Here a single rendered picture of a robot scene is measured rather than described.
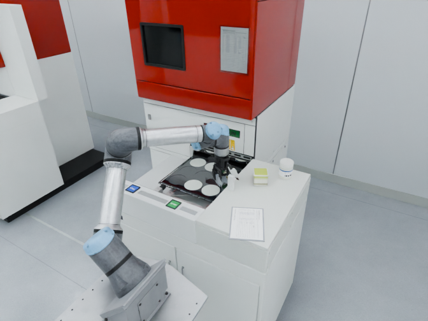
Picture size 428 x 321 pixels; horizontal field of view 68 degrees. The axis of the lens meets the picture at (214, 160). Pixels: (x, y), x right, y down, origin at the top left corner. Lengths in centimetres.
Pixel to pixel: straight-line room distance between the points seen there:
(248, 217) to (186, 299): 43
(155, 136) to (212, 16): 70
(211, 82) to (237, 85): 16
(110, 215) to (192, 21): 104
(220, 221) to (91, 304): 60
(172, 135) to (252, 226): 52
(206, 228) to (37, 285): 163
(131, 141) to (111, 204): 27
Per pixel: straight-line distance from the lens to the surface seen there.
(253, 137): 182
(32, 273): 284
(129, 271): 121
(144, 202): 158
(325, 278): 256
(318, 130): 333
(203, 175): 184
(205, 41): 173
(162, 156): 229
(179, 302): 134
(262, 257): 136
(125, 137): 129
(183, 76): 186
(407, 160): 334
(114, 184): 138
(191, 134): 135
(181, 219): 148
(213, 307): 182
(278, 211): 149
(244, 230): 138
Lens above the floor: 191
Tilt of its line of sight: 31 degrees down
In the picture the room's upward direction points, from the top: 1 degrees counter-clockwise
